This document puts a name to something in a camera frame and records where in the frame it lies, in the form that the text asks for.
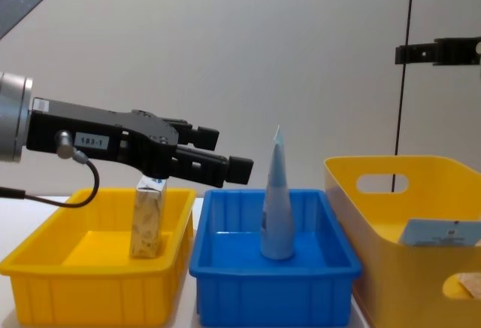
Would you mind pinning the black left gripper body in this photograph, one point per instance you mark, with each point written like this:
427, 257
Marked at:
97, 132

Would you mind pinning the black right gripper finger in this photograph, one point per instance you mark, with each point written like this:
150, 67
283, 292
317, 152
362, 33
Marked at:
417, 54

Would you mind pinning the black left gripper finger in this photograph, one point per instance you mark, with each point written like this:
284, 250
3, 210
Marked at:
236, 170
204, 138

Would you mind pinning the silver and grey left robot arm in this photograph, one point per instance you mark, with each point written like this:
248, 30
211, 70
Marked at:
11, 117

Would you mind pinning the thin black vertical strip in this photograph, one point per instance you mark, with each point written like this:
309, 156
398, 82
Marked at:
409, 12

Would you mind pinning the pale blue squeeze tube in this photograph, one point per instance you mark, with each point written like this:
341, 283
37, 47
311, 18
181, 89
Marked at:
277, 211

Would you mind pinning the small gold patterned carton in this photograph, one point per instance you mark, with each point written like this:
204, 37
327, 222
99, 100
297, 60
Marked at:
146, 219

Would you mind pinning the blue plastic bin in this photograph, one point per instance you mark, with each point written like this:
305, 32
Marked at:
270, 290

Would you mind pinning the shallow yellow plastic bin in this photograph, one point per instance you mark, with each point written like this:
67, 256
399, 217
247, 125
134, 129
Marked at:
97, 283

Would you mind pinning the pale blue flat box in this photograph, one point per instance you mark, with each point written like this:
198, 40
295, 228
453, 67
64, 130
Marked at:
439, 232

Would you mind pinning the deep yellow plastic basket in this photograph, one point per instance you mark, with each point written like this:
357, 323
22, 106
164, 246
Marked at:
398, 283

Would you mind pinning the tan packet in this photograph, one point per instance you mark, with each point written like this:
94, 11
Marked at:
469, 284

